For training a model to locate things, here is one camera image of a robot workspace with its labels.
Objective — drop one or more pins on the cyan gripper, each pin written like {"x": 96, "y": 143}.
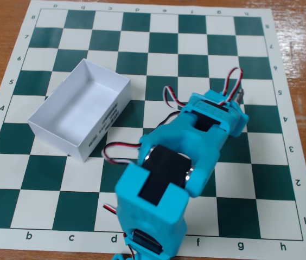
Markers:
{"x": 234, "y": 121}

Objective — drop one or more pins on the small grey white toy horse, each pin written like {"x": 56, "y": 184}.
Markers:
{"x": 239, "y": 94}

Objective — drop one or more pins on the cyan robot arm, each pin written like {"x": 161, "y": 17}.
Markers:
{"x": 174, "y": 140}

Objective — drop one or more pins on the white cardboard box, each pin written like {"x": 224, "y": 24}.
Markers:
{"x": 77, "y": 108}

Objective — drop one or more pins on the green white chessboard mat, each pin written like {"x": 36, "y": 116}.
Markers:
{"x": 164, "y": 54}

